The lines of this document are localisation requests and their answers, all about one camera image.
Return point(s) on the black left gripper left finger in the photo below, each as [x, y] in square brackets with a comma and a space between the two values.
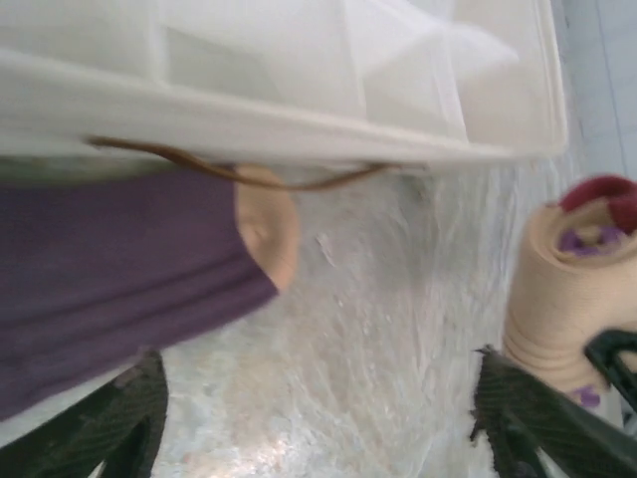
[124, 413]

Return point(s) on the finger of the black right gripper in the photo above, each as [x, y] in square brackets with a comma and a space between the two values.
[619, 356]

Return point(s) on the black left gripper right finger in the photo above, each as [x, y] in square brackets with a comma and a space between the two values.
[522, 423]

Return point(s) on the tan sock with maroon stripes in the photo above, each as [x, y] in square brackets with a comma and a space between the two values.
[557, 299]

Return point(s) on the purple sock with tan heel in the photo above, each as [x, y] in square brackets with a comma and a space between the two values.
[109, 279]

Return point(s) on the white fabric compartment organizer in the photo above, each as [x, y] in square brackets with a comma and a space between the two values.
[298, 74]

